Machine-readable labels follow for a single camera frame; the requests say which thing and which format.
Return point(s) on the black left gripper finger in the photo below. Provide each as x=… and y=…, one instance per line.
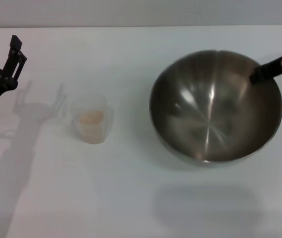
x=13, y=64

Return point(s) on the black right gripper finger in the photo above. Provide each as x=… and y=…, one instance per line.
x=265, y=72

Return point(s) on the stainless steel bowl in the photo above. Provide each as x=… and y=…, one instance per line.
x=213, y=116

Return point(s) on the clear plastic measuring cup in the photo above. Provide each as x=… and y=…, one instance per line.
x=91, y=119

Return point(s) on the white rice grains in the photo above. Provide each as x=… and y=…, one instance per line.
x=91, y=121

